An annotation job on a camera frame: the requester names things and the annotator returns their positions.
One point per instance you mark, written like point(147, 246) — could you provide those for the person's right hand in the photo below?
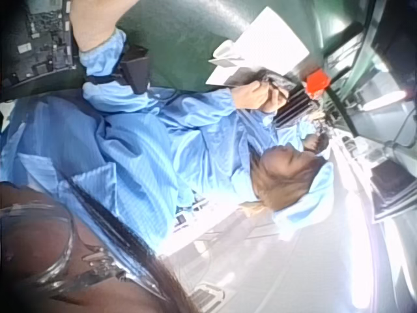
point(97, 19)

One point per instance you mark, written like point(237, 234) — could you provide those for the black wrist band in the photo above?
point(133, 68)

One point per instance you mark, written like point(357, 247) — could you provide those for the open laptop with circuit board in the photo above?
point(36, 42)

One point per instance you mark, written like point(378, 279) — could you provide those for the green table mat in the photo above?
point(182, 36)

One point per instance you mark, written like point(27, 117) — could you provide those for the white paper sheets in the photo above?
point(270, 42)

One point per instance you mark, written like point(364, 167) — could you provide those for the red box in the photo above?
point(317, 83)

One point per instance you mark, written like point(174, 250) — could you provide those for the black monitor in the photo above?
point(395, 39)

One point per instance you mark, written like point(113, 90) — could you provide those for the black laptop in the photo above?
point(392, 187)

